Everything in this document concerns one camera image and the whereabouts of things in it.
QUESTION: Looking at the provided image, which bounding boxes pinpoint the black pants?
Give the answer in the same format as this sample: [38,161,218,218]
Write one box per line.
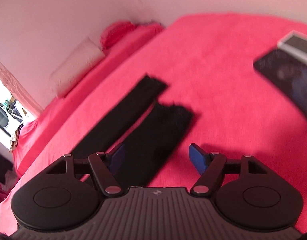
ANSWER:
[71,75,194,190]

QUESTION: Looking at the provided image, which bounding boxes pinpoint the red blanket on near bed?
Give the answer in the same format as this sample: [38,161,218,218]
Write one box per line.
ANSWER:
[0,14,307,239]

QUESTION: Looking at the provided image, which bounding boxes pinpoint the pale pink pillow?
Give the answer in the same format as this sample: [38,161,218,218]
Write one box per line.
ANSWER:
[49,38,105,98]

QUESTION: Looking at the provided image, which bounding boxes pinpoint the washing machine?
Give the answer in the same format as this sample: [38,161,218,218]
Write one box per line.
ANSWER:
[0,106,11,137]

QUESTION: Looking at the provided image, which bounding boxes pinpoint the pink curtain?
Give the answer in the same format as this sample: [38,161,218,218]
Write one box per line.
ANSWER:
[0,61,43,117]

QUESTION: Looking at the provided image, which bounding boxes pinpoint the far bed with red cover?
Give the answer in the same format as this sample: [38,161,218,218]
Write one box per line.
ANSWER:
[13,30,160,177]

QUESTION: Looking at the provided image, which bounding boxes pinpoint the folded red blanket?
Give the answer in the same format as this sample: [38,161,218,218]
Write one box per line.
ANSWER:
[100,21,164,50]

